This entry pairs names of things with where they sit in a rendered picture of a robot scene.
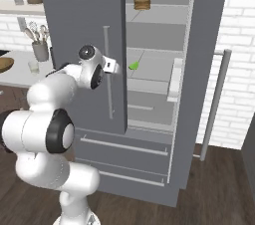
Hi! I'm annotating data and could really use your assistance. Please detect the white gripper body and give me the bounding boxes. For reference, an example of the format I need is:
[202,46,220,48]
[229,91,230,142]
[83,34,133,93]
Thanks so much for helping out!
[110,58,122,75]

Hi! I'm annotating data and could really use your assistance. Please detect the green lemon wedge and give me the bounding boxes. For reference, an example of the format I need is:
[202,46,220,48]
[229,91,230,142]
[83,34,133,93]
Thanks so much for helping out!
[127,61,140,71]

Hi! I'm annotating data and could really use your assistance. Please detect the grey fridge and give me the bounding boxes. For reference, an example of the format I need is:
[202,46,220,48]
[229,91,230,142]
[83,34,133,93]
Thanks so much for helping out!
[36,0,233,209]

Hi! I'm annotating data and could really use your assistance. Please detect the white fridge door bin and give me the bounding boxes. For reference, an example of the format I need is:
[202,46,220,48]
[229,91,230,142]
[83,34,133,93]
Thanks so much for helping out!
[166,57,184,104]

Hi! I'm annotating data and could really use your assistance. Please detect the grey fridge crisper drawer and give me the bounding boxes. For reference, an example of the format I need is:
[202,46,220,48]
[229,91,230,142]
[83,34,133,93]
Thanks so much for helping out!
[127,89,177,127]

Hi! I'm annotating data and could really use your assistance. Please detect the grey closed fridge door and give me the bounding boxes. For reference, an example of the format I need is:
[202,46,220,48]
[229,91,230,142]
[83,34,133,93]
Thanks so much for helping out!
[36,0,129,136]

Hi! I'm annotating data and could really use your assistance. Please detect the clear drinking glass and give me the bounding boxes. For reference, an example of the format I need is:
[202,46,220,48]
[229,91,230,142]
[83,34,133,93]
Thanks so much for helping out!
[27,60,41,76]

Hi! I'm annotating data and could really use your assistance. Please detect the grey open fridge door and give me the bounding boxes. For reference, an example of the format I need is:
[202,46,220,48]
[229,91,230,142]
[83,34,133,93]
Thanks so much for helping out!
[166,0,232,191]

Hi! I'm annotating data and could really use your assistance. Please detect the grey fridge drawer front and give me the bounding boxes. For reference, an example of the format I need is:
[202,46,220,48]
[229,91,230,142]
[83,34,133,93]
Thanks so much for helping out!
[73,127,174,174]
[75,158,180,209]

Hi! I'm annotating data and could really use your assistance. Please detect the brown wooden bowl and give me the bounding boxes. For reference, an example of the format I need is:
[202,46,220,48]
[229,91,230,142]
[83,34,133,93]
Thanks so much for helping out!
[0,56,16,75]

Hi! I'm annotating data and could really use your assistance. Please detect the grey utensil pot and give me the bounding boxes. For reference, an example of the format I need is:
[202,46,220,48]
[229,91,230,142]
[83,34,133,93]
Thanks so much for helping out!
[31,40,51,63]

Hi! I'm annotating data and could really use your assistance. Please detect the metal whisk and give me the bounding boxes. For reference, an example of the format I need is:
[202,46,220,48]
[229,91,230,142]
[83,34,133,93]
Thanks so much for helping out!
[27,20,39,43]

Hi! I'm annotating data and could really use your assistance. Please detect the wooden spoon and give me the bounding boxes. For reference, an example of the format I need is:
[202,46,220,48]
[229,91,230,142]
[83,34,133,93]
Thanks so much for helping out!
[23,27,37,44]

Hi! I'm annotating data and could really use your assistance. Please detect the brown base cupboards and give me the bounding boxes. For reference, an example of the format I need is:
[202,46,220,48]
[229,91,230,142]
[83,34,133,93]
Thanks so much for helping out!
[0,84,34,114]

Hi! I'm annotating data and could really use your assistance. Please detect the dark grey cabinet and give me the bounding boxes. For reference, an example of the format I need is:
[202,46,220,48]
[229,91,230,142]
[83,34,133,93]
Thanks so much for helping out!
[240,112,255,204]

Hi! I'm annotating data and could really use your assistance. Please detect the grey closed door handle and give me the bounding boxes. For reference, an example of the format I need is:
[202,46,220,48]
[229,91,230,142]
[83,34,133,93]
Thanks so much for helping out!
[102,25,116,120]

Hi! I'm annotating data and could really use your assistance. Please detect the grey fridge drawer handle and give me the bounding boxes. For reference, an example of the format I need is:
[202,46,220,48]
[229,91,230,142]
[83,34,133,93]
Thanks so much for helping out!
[98,169,165,188]
[80,136,169,157]

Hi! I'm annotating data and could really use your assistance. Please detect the grey open door handle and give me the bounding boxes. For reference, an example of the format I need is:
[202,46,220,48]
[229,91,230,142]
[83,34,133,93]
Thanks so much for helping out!
[199,48,233,162]

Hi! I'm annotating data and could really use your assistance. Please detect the pale wall shelf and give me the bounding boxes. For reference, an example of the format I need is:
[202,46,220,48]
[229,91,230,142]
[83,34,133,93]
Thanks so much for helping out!
[0,0,46,17]

